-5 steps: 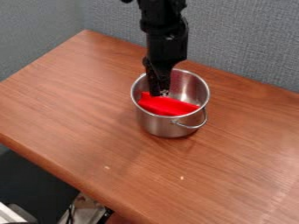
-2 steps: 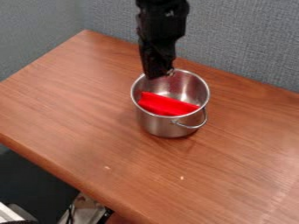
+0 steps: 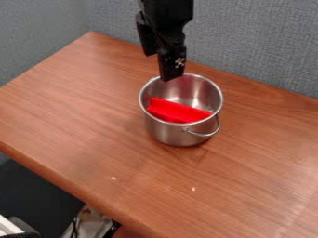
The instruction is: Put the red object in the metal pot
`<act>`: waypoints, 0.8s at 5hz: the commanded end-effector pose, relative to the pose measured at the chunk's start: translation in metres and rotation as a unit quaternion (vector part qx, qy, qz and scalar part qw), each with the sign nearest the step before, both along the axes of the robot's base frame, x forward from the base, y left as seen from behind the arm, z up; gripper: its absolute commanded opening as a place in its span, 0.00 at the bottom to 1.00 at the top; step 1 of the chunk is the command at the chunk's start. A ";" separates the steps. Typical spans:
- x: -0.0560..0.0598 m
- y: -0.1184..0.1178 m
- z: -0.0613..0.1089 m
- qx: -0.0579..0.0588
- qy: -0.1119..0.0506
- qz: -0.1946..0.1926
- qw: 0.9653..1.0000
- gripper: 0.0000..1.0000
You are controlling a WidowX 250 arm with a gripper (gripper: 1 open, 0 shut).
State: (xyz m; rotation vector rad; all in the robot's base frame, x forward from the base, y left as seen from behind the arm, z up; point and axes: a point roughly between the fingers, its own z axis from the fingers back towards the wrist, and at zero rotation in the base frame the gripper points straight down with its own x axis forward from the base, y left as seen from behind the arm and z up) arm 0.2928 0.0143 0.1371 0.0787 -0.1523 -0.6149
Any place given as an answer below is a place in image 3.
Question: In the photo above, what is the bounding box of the grey table leg bracket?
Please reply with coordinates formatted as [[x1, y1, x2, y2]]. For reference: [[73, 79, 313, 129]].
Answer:
[[61, 205, 120, 238]]

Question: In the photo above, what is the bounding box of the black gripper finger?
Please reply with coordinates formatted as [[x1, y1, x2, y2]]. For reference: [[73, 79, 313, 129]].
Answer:
[[157, 46, 185, 82], [134, 11, 157, 56]]

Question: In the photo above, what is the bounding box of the white object at corner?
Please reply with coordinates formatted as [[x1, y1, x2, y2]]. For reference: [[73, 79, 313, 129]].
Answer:
[[0, 215, 33, 238]]

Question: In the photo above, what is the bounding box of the red rectangular block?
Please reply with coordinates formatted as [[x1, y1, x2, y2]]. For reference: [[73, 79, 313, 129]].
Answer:
[[146, 98, 212, 124]]

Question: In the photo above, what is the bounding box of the stainless steel pot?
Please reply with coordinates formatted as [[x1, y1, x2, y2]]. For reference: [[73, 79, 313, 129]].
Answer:
[[138, 73, 223, 147]]

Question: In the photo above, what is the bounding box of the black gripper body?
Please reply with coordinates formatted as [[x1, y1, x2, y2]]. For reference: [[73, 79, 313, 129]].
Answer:
[[137, 0, 193, 51]]

